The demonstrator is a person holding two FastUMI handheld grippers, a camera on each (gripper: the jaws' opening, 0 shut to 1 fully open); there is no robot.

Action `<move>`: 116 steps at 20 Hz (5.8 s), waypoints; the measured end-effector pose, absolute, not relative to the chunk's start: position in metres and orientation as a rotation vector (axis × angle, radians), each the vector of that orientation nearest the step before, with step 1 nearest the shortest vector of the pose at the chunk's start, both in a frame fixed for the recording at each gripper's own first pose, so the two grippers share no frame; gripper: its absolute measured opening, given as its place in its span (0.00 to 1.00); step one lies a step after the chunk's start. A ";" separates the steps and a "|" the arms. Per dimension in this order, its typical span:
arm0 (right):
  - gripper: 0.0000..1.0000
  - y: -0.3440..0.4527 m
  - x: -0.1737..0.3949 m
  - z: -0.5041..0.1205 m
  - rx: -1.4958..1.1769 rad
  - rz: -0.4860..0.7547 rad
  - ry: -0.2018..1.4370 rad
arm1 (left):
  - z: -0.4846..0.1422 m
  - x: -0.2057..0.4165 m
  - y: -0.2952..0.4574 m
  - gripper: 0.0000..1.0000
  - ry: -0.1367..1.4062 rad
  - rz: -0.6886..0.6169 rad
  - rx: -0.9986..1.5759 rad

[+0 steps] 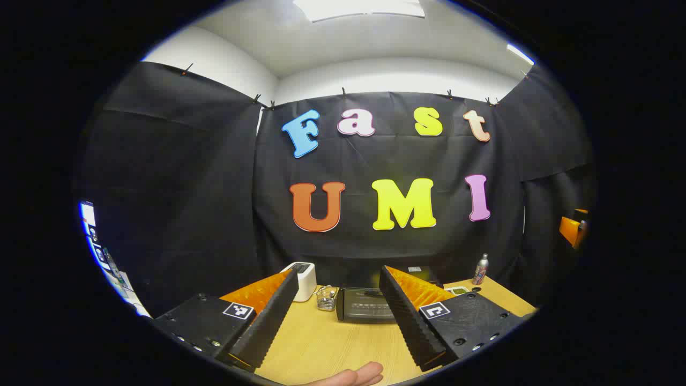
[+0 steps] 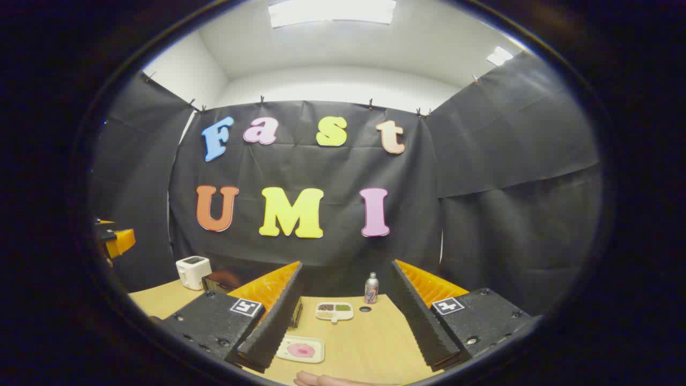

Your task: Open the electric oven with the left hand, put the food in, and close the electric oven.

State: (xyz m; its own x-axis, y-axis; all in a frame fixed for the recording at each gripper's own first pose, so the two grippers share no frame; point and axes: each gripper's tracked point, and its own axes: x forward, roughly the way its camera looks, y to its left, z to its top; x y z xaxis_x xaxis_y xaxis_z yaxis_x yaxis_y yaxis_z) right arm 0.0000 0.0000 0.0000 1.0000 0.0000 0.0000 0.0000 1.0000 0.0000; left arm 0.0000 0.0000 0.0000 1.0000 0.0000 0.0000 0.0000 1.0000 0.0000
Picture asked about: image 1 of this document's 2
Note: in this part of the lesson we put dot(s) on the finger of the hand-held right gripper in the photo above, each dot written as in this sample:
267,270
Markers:
571,230

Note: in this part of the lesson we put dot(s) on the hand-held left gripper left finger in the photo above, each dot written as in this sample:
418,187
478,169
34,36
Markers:
268,321

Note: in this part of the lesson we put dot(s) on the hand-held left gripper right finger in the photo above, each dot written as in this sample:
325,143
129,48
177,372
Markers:
410,321

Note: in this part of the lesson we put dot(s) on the black electric oven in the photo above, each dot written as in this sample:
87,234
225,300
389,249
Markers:
364,308

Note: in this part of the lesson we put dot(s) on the white toaster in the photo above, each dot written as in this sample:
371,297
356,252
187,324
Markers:
306,281

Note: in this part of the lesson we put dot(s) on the white divided snack plate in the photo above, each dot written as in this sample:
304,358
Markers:
460,291

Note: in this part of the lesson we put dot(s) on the silver printed drink bottle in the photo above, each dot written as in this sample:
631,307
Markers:
481,271

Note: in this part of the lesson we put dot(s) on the black backdrop cloth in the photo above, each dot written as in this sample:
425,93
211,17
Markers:
214,187

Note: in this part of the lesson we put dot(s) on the white cluttered shelf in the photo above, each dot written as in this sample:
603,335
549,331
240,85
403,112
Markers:
102,252

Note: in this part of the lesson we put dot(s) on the large ceiling light panel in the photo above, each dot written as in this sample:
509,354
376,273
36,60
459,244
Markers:
359,8

